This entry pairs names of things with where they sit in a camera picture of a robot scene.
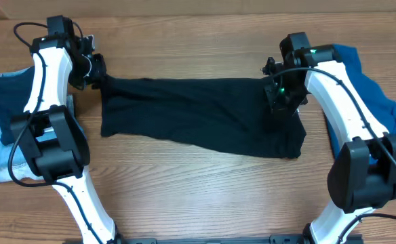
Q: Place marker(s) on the black t-shirt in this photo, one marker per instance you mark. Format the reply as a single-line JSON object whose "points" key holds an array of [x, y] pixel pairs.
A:
{"points": [[225, 115]]}

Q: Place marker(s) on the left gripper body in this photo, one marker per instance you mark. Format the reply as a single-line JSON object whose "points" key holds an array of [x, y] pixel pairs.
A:
{"points": [[97, 70]]}

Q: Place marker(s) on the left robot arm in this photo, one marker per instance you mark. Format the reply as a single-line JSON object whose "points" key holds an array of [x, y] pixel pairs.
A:
{"points": [[49, 136]]}

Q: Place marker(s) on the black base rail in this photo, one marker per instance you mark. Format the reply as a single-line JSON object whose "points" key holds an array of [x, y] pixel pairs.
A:
{"points": [[211, 241]]}

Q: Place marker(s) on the blue t-shirt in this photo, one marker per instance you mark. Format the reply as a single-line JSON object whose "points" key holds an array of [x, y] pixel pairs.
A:
{"points": [[383, 108]]}

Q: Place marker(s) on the folded navy shirt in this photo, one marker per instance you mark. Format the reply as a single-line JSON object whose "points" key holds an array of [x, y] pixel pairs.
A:
{"points": [[15, 90]]}

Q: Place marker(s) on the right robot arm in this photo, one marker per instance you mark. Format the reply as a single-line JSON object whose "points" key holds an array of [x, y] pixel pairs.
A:
{"points": [[362, 179]]}

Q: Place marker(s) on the folded light denim jeans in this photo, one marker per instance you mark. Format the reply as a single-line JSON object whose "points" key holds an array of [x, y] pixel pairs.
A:
{"points": [[20, 172]]}

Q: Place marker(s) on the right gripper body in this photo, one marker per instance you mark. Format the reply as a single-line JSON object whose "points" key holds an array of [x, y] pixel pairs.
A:
{"points": [[279, 105]]}

